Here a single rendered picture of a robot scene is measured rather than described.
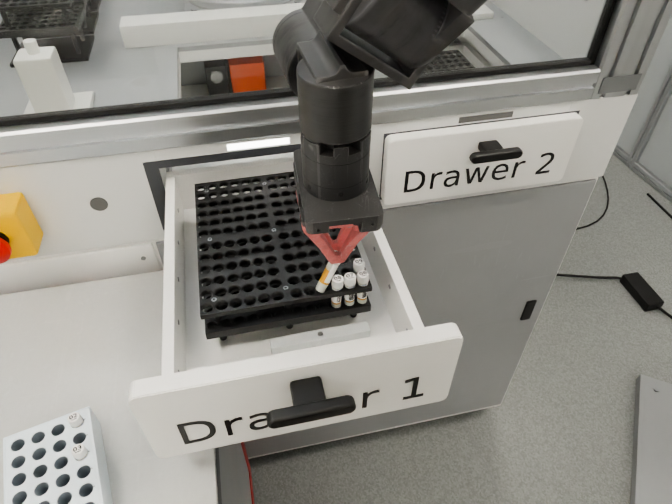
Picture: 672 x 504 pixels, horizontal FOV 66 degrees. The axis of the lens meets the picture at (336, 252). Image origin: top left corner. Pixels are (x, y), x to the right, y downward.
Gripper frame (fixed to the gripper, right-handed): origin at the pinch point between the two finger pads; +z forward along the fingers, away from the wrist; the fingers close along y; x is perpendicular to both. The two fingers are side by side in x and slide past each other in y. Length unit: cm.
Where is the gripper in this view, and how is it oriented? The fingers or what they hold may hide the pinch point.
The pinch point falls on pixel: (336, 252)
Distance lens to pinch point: 51.7
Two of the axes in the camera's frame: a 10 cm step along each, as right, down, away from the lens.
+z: 0.0, 6.9, 7.3
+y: 1.6, 7.2, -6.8
